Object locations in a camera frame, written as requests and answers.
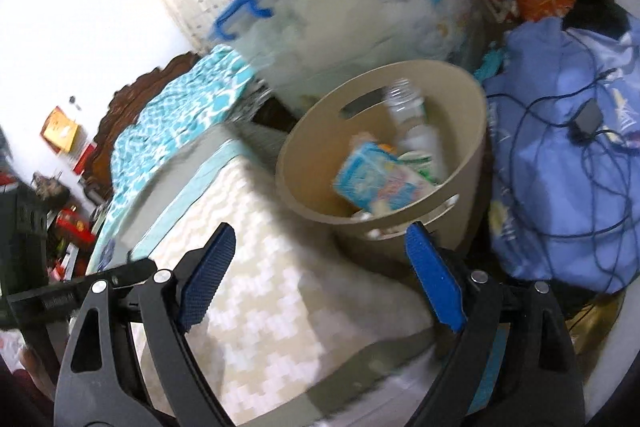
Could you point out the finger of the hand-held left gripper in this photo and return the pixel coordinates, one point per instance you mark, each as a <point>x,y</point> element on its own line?
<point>45,302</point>

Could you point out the person's left hand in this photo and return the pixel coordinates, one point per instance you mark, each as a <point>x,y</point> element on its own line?
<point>37,372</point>

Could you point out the black cloth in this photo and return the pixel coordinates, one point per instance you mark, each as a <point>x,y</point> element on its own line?
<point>597,14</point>

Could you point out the zigzag patterned bed sheet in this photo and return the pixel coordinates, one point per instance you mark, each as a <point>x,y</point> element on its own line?
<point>280,307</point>

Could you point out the black hanging ornament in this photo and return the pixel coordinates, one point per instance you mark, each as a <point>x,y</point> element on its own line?
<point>74,100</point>

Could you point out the teal patterned blanket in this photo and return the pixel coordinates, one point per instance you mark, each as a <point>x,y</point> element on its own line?
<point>180,107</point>

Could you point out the light blue cloth bundle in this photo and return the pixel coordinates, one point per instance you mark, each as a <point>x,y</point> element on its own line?
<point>550,167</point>

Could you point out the teal knitted cloth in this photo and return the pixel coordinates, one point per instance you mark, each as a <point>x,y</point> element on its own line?
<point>492,64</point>

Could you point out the red gift box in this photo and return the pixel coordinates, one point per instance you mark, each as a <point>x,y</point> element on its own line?
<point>75,227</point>

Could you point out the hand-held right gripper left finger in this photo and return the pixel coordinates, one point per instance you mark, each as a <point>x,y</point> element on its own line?
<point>207,279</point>

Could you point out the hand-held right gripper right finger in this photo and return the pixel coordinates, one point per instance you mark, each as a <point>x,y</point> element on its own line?
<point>435,279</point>

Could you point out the blue printed packet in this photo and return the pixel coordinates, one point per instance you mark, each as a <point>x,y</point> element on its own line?
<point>380,179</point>

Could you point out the brown handbag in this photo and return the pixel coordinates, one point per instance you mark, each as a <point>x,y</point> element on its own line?
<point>50,189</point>

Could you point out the beige waste bin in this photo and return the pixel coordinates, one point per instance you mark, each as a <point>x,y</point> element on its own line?
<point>315,167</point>

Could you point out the carved wooden headboard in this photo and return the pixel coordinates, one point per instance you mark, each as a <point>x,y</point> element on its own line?
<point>130,104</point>

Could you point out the black power adapter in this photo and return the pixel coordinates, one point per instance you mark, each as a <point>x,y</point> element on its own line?
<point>586,119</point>

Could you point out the clear plastic bottle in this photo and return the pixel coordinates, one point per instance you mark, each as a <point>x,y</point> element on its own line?
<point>417,132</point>

